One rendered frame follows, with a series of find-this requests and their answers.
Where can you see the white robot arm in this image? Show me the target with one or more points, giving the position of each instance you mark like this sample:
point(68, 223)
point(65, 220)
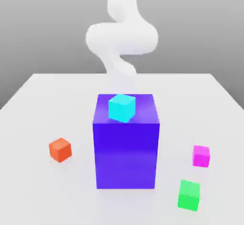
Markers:
point(122, 38)

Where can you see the small magenta cube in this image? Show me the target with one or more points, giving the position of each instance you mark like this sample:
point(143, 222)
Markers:
point(201, 156)

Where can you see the small cyan cube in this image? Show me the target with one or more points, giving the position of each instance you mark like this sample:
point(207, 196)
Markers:
point(121, 108)

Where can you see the small orange cube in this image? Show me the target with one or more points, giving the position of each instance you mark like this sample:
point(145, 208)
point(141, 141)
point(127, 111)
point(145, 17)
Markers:
point(60, 150)

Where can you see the small green cube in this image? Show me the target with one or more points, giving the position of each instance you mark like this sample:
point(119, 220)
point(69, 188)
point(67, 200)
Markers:
point(188, 195)

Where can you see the large purple box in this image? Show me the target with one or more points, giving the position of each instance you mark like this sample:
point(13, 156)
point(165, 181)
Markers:
point(125, 152)

